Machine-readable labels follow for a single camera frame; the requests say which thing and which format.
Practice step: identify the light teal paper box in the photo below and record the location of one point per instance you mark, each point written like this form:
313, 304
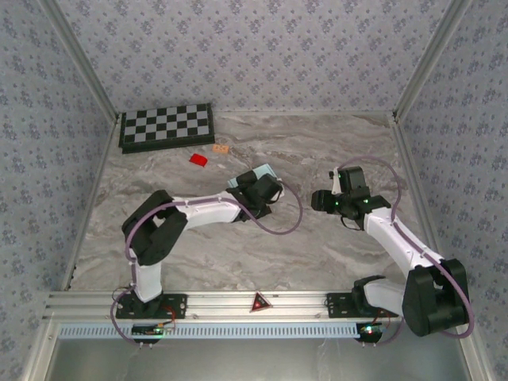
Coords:
264, 171

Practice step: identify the black red triangle marker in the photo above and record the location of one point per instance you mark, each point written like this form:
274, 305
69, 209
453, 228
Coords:
260, 305

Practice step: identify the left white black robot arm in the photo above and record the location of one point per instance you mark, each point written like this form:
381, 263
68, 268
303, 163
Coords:
206, 208

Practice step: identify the small red plastic piece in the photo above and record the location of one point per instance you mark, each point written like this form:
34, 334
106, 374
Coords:
198, 159

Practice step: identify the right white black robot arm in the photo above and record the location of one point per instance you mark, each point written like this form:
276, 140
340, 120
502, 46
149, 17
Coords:
397, 238

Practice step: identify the black grey chessboard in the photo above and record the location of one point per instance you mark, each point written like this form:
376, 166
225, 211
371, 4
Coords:
166, 125

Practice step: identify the small orange tag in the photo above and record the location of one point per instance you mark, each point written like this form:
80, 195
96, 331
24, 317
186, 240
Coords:
220, 149

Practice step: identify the aluminium side rail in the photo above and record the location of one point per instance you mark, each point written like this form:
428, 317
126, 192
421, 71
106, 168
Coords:
101, 158
418, 198

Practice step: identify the aluminium corner post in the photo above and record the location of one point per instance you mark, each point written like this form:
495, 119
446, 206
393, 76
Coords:
428, 59
83, 59

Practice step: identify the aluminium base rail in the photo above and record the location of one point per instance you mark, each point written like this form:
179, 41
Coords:
222, 305

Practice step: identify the grey metal sheet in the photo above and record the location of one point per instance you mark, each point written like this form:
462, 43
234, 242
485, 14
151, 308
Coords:
254, 361

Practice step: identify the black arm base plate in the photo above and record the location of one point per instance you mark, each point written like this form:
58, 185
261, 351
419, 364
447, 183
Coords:
176, 307
335, 305

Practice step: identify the small green circuit board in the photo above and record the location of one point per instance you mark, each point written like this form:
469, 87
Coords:
147, 329
369, 330

